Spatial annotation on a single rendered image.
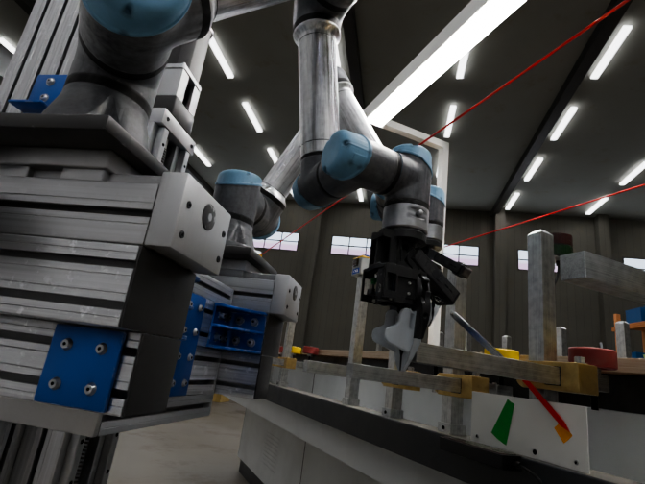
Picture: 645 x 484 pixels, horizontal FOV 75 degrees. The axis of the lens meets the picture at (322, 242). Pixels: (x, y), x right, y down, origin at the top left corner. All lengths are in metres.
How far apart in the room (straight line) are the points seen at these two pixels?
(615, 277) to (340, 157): 0.38
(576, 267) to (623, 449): 0.61
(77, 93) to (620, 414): 1.11
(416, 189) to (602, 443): 0.68
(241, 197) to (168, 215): 0.59
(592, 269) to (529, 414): 0.45
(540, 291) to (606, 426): 0.32
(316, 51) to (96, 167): 0.47
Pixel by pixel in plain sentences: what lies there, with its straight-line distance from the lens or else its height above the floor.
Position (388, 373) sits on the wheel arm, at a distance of 0.94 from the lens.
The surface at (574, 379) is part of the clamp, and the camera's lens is 0.87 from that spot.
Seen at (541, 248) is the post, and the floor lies 1.09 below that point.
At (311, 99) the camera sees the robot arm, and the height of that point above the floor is 1.27.
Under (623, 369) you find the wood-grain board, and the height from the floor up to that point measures 0.88.
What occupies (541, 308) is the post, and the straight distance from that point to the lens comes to 0.93.
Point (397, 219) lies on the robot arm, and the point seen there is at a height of 1.04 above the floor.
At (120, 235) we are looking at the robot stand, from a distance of 0.52.
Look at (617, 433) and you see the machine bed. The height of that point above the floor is 0.76.
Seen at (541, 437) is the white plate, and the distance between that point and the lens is 0.91.
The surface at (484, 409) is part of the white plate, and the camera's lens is 1.00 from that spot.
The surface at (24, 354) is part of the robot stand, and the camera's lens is 0.61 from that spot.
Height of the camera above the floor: 0.80
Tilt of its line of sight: 17 degrees up
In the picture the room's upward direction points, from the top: 8 degrees clockwise
